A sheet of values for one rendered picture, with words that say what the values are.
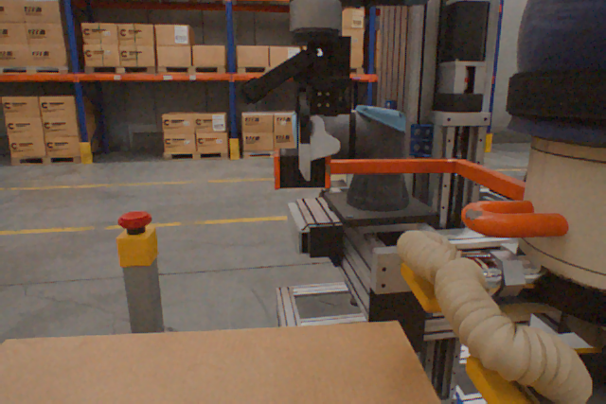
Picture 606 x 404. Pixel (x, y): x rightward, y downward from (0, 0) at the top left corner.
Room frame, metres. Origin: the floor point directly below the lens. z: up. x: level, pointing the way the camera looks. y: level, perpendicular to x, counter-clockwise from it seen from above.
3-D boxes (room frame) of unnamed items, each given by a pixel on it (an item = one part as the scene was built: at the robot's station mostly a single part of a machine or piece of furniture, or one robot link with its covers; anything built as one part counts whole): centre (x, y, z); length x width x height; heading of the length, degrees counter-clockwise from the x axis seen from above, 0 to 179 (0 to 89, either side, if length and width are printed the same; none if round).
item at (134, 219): (0.79, 0.38, 1.02); 0.07 x 0.07 x 0.04
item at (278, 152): (0.58, 0.01, 1.19); 0.09 x 0.08 x 0.05; 4
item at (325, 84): (0.59, -0.02, 1.33); 0.09 x 0.08 x 0.12; 94
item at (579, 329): (0.34, -0.31, 1.08); 0.04 x 0.04 x 0.05; 4
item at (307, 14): (0.59, -0.01, 1.41); 0.08 x 0.08 x 0.05
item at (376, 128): (0.89, -0.17, 1.20); 0.13 x 0.12 x 0.14; 85
